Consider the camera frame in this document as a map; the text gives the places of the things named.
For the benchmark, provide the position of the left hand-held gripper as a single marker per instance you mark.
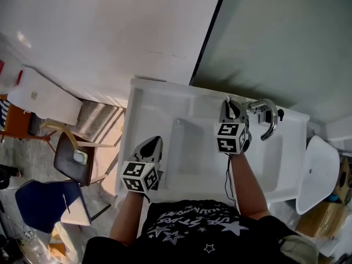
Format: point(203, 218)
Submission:
point(137, 176)

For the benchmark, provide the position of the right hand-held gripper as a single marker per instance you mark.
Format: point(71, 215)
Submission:
point(229, 137)

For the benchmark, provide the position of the person's right forearm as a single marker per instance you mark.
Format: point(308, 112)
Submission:
point(248, 186)

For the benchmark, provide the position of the person's left forearm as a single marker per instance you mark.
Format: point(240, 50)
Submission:
point(129, 219)

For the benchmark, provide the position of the chrome faucet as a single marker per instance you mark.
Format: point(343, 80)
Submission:
point(272, 120)

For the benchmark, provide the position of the black white soap dispenser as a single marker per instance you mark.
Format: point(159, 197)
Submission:
point(280, 114)

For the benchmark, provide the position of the white ceramic washbasin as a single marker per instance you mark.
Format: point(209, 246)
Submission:
point(286, 153)

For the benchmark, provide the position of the small white dish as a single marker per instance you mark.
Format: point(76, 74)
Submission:
point(80, 156)

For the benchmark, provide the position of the brown wooden chair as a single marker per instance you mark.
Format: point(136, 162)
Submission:
point(68, 166)

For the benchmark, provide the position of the person's black star print shirt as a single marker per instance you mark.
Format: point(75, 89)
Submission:
point(198, 235)

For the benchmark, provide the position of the white stick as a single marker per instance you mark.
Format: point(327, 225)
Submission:
point(66, 203)

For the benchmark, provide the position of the white water dispenser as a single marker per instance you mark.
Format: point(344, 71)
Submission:
point(46, 98)

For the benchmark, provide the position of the wooden coat rack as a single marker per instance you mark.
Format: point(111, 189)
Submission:
point(27, 137)

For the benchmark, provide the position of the navy blue chair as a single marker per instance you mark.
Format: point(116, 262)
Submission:
point(38, 205)

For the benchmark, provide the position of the orange sofa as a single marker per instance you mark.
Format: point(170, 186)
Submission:
point(16, 120)

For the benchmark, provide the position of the cardboard box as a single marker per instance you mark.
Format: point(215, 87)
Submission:
point(321, 220)

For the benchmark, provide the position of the black white striped cushion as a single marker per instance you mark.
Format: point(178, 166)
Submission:
point(3, 114)

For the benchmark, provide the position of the water bottle with red label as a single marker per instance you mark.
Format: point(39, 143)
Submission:
point(9, 73)

